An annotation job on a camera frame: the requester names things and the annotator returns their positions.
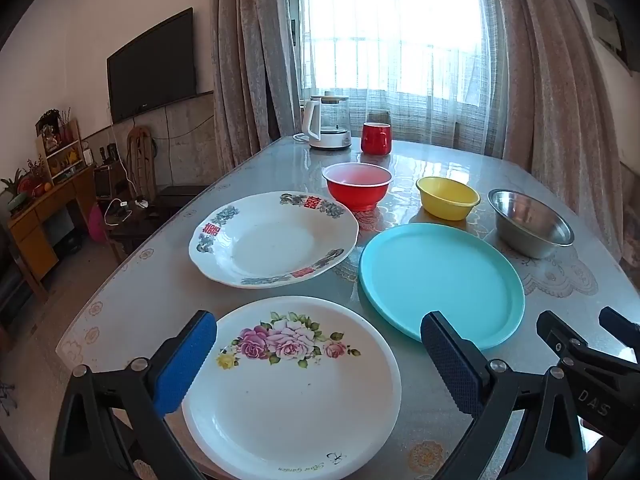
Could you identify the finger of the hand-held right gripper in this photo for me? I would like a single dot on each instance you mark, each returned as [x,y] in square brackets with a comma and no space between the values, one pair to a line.
[620,327]
[557,332]

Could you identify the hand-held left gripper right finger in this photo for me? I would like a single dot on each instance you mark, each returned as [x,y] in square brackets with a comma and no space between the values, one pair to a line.
[450,360]

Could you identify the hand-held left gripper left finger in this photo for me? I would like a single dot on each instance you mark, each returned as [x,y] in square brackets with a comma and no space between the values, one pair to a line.
[185,365]

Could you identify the teal plastic plate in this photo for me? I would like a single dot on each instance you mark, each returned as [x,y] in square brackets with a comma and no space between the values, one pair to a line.
[440,280]

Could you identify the white rose print plate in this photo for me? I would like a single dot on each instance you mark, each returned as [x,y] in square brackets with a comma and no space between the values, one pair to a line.
[290,400]

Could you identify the stainless steel bowl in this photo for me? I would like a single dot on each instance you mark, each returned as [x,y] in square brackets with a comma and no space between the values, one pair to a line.
[530,220]

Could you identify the white plate red emblem rim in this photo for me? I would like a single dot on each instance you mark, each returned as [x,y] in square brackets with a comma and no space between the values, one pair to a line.
[270,245]

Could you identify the yellow plastic bowl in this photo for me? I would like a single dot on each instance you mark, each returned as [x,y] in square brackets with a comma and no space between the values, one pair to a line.
[447,207]

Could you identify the red plastic bowl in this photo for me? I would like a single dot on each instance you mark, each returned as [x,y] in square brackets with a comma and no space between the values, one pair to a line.
[357,195]

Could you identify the lace floral table mat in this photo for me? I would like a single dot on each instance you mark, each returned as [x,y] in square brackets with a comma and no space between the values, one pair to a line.
[560,270]

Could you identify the dark low table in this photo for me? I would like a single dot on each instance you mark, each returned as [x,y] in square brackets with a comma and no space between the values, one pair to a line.
[145,220]

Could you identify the pink ball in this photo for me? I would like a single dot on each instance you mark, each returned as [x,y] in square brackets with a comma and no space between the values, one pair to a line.
[97,225]

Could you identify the wooden cabinet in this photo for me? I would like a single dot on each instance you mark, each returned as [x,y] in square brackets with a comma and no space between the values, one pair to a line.
[45,225]

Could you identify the wooden chair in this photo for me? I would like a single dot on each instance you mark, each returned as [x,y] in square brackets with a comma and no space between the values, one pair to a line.
[140,155]

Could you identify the beige velvet curtain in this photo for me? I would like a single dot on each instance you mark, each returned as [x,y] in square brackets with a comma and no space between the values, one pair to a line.
[250,60]
[550,110]

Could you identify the red mug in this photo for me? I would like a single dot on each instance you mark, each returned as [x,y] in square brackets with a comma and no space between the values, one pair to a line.
[375,140]

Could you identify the wooden shelf with ornaments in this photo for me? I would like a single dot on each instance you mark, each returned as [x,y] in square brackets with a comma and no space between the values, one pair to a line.
[62,155]

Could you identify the potted green plant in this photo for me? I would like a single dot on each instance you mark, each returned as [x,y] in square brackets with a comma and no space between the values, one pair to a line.
[15,187]

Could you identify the white glass electric kettle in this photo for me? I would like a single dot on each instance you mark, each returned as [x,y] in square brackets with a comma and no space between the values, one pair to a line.
[327,132]

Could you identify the black flat television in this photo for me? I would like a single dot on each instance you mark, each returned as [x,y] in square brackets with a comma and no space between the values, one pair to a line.
[150,65]

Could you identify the white sheer curtain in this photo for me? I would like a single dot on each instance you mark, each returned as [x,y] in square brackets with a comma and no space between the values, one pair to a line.
[400,35]

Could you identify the wall-mounted box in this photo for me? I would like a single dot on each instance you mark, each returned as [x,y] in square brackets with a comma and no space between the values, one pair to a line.
[607,27]

